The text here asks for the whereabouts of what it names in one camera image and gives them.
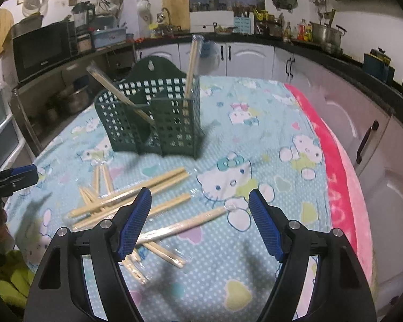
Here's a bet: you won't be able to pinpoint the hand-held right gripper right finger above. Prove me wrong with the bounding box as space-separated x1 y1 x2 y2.
249 188 378 322

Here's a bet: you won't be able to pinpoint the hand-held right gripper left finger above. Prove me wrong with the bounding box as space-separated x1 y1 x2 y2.
23 187 153 322

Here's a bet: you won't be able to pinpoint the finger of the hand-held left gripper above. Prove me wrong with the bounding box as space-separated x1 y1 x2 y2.
0 183 17 204
0 164 38 188

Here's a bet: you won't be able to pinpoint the pile of chopsticks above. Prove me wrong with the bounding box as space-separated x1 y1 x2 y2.
63 167 229 286

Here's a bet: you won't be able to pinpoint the green plastic utensil basket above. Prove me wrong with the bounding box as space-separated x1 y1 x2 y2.
95 58 202 160

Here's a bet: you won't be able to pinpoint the chopstick pair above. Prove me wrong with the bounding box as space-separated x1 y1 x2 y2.
183 34 205 100
87 61 155 125

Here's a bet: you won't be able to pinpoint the plastic drawer unit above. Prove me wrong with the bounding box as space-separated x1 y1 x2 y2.
0 67 22 173

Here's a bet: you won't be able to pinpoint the cartoon cat printed blanket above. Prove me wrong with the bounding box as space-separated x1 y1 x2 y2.
3 75 333 322

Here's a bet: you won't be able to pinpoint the pink fleece blanket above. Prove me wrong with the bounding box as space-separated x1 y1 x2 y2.
284 84 374 297

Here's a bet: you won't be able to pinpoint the steel pots on shelf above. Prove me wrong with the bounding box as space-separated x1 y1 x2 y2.
46 84 90 123

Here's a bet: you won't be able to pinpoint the yellow green cloth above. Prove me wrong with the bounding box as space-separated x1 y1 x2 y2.
0 251 35 311

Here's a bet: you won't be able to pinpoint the black microwave oven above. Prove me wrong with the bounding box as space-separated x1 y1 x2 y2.
13 20 78 83

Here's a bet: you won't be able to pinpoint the light blue plastic box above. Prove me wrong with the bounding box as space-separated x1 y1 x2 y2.
91 27 127 48

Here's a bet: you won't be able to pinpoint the blender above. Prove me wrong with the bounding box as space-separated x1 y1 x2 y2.
71 2 96 36

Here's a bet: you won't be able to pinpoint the clear glass dome lid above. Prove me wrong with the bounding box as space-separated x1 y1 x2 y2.
23 0 50 17

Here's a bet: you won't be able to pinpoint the blue plastic bag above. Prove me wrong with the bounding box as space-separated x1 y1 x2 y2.
201 38 218 58

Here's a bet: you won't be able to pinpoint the black kitchen countertop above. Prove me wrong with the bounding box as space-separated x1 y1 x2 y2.
134 32 403 108

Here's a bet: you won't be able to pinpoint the group of condiment bottles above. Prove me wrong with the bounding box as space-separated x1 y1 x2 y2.
282 18 313 42

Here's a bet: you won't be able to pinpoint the bowl of vegetables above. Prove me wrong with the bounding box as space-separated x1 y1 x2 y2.
215 23 238 35

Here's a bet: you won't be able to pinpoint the light blue knife block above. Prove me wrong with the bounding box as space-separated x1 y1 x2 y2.
234 16 255 35

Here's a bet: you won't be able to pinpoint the large steel stock pot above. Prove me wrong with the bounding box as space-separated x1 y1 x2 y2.
311 22 347 52

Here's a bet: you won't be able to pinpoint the white hanging bag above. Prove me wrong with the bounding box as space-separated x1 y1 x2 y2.
136 0 152 25

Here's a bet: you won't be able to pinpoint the white countertop appliance box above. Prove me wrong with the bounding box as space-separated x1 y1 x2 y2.
190 11 235 33

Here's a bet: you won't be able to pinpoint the kitchen faucet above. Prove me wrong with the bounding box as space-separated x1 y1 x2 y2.
157 8 173 34

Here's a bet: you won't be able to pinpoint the wooden cutting board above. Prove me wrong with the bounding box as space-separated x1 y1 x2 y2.
162 0 190 31

